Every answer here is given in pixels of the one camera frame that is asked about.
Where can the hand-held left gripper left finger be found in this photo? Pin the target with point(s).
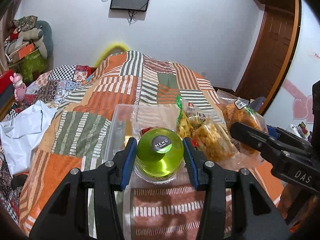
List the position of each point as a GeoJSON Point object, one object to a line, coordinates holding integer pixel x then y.
{"type": "Point", "coordinates": [128, 165]}

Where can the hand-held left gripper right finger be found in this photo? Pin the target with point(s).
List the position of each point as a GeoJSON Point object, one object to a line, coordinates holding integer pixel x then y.
{"type": "Point", "coordinates": [190, 165]}

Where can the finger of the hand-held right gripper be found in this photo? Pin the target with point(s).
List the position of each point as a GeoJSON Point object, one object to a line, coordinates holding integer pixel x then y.
{"type": "Point", "coordinates": [252, 137]}
{"type": "Point", "coordinates": [290, 141]}

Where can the green jelly cup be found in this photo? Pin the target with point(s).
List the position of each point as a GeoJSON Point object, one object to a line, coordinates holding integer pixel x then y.
{"type": "Point", "coordinates": [150, 165]}

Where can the orange fried snack bag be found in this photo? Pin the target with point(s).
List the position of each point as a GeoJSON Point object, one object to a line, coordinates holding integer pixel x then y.
{"type": "Point", "coordinates": [240, 120]}

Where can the clear plastic container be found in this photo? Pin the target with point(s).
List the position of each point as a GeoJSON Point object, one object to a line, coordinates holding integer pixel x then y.
{"type": "Point", "coordinates": [117, 130]}

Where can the person's right hand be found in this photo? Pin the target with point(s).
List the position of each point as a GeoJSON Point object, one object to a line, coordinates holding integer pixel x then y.
{"type": "Point", "coordinates": [286, 202]}

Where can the yellow fried snack bag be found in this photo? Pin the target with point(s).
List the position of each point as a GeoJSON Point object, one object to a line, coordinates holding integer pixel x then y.
{"type": "Point", "coordinates": [205, 135]}

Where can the red wrapped candy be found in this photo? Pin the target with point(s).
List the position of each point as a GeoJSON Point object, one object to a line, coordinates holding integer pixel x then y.
{"type": "Point", "coordinates": [146, 130]}

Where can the orange striped patchwork blanket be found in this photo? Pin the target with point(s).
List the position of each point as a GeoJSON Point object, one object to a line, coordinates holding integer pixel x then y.
{"type": "Point", "coordinates": [100, 100]}

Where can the white wardrobe with pink stickers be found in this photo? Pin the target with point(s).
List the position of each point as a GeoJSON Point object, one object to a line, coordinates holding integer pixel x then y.
{"type": "Point", "coordinates": [295, 62]}

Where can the wooden door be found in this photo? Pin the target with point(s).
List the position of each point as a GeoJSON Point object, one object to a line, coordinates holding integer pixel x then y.
{"type": "Point", "coordinates": [270, 42]}

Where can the white plastic bag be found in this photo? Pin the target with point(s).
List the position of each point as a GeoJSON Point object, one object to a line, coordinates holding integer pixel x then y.
{"type": "Point", "coordinates": [22, 130]}

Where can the checkered floral quilt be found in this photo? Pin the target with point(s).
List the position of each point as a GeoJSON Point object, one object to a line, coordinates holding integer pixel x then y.
{"type": "Point", "coordinates": [60, 72]}

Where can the yellow curved object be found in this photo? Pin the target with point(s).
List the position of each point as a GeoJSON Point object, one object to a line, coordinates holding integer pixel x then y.
{"type": "Point", "coordinates": [112, 47]}

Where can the pink plush toy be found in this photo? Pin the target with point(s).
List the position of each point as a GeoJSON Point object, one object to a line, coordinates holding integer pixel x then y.
{"type": "Point", "coordinates": [18, 87]}

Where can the red box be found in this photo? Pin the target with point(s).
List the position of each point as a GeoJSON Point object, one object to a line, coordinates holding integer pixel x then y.
{"type": "Point", "coordinates": [6, 81]}

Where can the orange cardboard box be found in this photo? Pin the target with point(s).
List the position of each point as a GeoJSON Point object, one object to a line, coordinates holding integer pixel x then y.
{"type": "Point", "coordinates": [22, 52]}

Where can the floral patterned cloth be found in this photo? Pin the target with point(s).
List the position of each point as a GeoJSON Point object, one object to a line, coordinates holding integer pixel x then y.
{"type": "Point", "coordinates": [25, 22]}

